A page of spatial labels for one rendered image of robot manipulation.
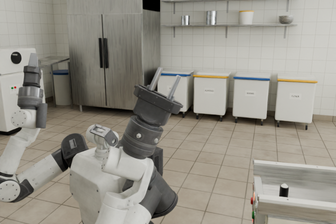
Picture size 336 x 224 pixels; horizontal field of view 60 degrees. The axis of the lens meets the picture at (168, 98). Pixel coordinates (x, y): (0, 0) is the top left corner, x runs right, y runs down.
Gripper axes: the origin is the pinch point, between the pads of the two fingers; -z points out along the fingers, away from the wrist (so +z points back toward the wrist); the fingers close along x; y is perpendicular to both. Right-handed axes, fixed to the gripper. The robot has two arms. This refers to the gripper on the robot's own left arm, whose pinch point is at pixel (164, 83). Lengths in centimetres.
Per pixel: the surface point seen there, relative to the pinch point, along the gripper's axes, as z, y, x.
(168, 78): 39, 412, 61
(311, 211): 23, 32, -58
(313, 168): 14, 60, -64
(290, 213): 27, 32, -53
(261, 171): 25, 61, -46
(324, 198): 20, 47, -67
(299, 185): 22, 56, -61
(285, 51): -79, 444, -95
